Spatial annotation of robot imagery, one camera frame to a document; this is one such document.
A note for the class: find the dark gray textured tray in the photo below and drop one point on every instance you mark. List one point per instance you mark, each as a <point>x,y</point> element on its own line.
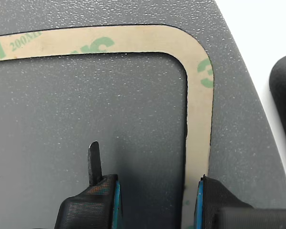
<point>85,107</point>

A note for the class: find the beige rectangular adhesive frame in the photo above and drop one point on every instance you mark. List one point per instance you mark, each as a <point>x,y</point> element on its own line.
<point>197,95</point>

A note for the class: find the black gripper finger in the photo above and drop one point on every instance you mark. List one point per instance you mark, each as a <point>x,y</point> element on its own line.
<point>88,212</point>
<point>224,205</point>

